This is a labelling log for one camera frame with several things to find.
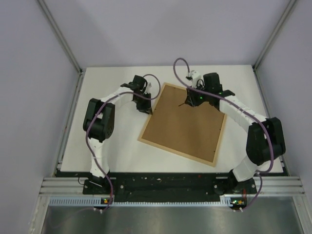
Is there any aluminium corner post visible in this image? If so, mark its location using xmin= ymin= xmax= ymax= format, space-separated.
xmin=36 ymin=0 xmax=82 ymax=74
xmin=253 ymin=0 xmax=299 ymax=72

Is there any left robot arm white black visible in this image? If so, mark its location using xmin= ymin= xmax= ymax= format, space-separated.
xmin=83 ymin=75 xmax=154 ymax=194

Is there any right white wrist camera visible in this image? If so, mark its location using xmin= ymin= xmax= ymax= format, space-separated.
xmin=186 ymin=70 xmax=203 ymax=88

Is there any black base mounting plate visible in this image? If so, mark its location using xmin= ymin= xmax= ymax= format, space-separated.
xmin=83 ymin=172 xmax=256 ymax=202

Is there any grey slotted cable duct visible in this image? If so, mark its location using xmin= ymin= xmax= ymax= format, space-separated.
xmin=49 ymin=196 xmax=244 ymax=207

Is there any aluminium rail beam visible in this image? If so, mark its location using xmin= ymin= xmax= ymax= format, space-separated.
xmin=39 ymin=176 xmax=305 ymax=196

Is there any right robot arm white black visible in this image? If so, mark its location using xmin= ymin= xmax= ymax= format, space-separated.
xmin=185 ymin=70 xmax=286 ymax=193

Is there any wooden photo frame brown back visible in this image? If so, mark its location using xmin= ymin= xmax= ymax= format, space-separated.
xmin=138 ymin=83 xmax=227 ymax=167

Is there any right aluminium corner post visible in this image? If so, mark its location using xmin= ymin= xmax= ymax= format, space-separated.
xmin=253 ymin=0 xmax=299 ymax=72

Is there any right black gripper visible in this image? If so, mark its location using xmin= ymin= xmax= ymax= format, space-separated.
xmin=185 ymin=82 xmax=211 ymax=107

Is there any left aluminium corner post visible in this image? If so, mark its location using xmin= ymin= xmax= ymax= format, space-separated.
xmin=36 ymin=0 xmax=82 ymax=74

